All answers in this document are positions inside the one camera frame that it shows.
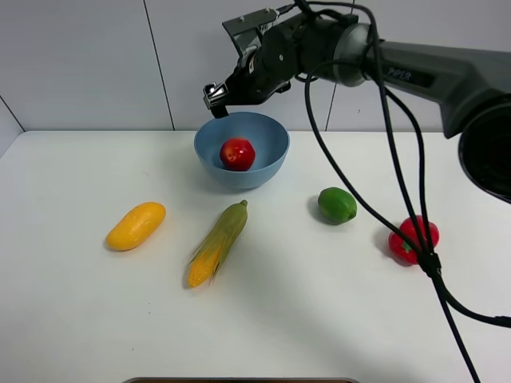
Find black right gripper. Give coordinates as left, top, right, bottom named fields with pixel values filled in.
left=204, top=22, right=305, bottom=119

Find red pomegranate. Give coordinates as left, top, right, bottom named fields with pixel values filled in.
left=220, top=137, right=256, bottom=172

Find yellow mango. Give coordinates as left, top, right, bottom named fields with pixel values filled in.
left=105, top=202, right=166, bottom=251

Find green lime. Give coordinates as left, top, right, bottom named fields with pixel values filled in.
left=317, top=187, right=358, bottom=225

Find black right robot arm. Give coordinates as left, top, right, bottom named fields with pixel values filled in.
left=204, top=9, right=510, bottom=200

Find blue plastic bowl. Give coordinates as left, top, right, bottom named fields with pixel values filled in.
left=194, top=112, right=290, bottom=190

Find corn cob with husk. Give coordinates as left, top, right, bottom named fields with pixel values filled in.
left=185, top=199, right=248, bottom=289

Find red bell pepper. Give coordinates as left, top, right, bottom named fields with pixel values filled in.
left=388, top=215, right=440, bottom=265

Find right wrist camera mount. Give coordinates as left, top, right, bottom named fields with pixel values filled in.
left=222, top=8, right=279, bottom=65

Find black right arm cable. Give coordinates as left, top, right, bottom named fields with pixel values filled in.
left=293, top=0, right=511, bottom=383

